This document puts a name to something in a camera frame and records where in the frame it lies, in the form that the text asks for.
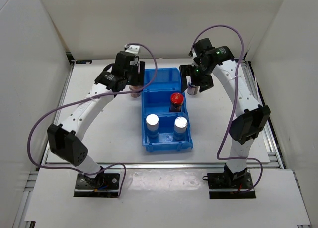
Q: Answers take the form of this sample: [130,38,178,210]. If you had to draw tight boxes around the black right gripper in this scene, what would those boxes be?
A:
[179,64,214,94]

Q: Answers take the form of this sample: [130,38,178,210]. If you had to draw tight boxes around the white lid dark jar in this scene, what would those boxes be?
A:
[187,82,199,95]

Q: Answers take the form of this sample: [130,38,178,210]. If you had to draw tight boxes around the red lid sauce jar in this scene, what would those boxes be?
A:
[169,92,184,112]
[129,85,142,98]

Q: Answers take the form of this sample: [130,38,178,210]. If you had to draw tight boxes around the silver lid peppercorn jar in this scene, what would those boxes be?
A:
[146,114,159,138]
[173,116,188,141]

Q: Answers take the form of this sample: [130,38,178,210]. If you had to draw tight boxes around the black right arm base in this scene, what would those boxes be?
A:
[202,169,256,200]

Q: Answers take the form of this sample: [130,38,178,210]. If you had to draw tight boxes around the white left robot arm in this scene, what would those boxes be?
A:
[47,45,145,188]

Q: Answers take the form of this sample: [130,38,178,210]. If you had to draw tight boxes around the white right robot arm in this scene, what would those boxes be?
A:
[179,46,270,188]

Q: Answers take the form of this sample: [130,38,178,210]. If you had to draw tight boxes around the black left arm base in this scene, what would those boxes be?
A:
[73,171,121,198]

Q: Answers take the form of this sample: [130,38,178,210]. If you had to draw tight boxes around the blue far storage bin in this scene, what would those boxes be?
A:
[143,68,181,92]

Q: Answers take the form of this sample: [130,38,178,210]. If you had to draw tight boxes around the blue storage bin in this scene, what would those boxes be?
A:
[142,112,193,152]
[141,90,179,118]
[143,68,181,92]

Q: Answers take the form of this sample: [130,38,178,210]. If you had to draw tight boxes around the blue middle storage bin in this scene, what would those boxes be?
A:
[141,90,179,118]

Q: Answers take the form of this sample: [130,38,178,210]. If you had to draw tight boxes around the blue near storage bin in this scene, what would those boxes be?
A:
[142,112,193,152]

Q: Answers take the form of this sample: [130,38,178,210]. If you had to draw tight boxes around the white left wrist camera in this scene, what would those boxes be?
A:
[124,44,140,55]

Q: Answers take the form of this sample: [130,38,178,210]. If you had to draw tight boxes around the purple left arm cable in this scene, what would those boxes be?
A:
[26,42,159,198]

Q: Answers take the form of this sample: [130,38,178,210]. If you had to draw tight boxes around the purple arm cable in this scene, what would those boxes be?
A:
[191,24,263,194]
[26,42,159,198]

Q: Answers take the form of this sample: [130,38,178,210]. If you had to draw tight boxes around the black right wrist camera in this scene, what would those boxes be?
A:
[193,38,215,58]

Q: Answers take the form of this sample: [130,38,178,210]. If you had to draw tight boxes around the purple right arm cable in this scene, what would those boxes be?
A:
[191,24,263,194]

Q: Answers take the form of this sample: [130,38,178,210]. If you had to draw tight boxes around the aluminium table edge rail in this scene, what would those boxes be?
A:
[45,161,280,169]

